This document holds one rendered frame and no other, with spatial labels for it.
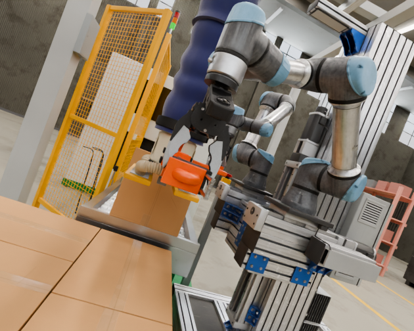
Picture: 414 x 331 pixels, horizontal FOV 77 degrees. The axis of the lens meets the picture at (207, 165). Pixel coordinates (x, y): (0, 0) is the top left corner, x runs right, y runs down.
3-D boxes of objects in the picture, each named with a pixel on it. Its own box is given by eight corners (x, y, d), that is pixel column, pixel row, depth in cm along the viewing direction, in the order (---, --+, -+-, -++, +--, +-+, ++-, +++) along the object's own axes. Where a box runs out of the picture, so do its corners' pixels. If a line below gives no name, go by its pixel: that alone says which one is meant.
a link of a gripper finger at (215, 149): (216, 180, 59) (216, 139, 58) (223, 184, 53) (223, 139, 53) (203, 180, 59) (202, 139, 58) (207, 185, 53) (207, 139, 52)
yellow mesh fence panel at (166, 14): (25, 207, 254) (102, 2, 248) (36, 207, 263) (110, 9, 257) (76, 251, 213) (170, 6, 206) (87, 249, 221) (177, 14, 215)
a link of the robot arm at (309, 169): (300, 186, 123) (311, 159, 122) (327, 196, 113) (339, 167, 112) (287, 180, 115) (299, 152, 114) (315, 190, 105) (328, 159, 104)
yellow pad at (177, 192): (169, 180, 129) (173, 171, 129) (188, 186, 131) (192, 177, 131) (173, 194, 96) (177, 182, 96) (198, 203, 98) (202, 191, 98)
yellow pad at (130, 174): (132, 166, 126) (136, 157, 126) (152, 173, 128) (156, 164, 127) (122, 177, 92) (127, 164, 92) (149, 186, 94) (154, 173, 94)
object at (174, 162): (160, 175, 56) (168, 153, 56) (192, 186, 58) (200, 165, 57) (160, 181, 48) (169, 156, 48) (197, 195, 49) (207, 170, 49)
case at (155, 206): (120, 201, 201) (139, 153, 204) (169, 218, 208) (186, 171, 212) (108, 215, 142) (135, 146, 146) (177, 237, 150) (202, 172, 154)
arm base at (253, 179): (258, 188, 172) (264, 173, 171) (269, 192, 157) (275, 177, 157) (238, 180, 168) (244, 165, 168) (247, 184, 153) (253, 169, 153)
